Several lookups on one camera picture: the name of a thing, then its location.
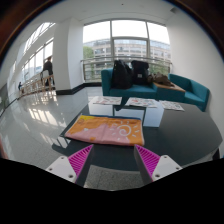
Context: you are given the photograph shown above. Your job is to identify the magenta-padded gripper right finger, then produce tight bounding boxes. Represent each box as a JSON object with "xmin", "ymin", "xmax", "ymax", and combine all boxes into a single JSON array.
[{"xmin": 133, "ymin": 144, "xmax": 184, "ymax": 186}]

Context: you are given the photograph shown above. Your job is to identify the teal sofa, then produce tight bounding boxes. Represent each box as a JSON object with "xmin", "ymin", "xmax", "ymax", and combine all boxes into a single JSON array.
[{"xmin": 100, "ymin": 68, "xmax": 158, "ymax": 100}]

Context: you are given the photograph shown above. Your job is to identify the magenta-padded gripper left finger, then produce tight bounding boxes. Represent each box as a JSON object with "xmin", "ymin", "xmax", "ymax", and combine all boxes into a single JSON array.
[{"xmin": 45, "ymin": 143, "xmax": 96, "ymax": 188}]

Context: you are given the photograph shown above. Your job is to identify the large black backpack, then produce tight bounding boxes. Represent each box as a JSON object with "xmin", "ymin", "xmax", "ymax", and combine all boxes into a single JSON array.
[{"xmin": 110, "ymin": 59, "xmax": 134, "ymax": 90}]

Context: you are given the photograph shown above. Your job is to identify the teal armchair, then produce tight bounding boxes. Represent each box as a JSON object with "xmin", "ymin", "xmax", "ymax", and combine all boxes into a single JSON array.
[{"xmin": 168, "ymin": 73, "xmax": 211, "ymax": 112}]

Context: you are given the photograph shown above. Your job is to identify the brown jacket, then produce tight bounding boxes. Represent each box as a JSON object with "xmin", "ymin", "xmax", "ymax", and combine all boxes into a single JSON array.
[{"xmin": 147, "ymin": 72, "xmax": 175, "ymax": 88}]

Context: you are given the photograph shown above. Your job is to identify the person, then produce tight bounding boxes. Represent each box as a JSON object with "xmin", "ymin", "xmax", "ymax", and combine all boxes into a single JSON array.
[{"xmin": 42, "ymin": 55, "xmax": 55, "ymax": 87}]

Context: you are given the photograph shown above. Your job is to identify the metal window railing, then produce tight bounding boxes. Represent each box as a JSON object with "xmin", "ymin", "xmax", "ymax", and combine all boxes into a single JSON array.
[{"xmin": 80, "ymin": 55, "xmax": 173, "ymax": 83}]

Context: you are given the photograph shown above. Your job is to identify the black backpack with label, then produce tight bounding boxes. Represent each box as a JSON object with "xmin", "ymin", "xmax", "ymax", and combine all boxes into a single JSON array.
[{"xmin": 130, "ymin": 59, "xmax": 151, "ymax": 86}]

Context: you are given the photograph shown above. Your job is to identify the wooden-topped teal side table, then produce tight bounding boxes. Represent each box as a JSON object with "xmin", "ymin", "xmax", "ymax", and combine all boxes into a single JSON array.
[{"xmin": 153, "ymin": 81, "xmax": 186, "ymax": 103}]

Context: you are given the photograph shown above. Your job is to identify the printed sticker sheet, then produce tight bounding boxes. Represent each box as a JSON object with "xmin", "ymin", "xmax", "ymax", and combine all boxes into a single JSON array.
[
  {"xmin": 124, "ymin": 97, "xmax": 159, "ymax": 109},
  {"xmin": 92, "ymin": 95, "xmax": 123, "ymax": 107},
  {"xmin": 159, "ymin": 99, "xmax": 185, "ymax": 112}
]

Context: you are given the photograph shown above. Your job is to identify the wooden railing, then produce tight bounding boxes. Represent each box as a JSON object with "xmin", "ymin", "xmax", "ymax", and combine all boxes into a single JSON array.
[{"xmin": 19, "ymin": 73, "xmax": 56, "ymax": 98}]

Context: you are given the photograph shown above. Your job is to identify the orange pink sun-print towel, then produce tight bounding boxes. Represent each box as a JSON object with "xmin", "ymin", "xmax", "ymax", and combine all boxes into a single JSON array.
[{"xmin": 64, "ymin": 114, "xmax": 146, "ymax": 147}]

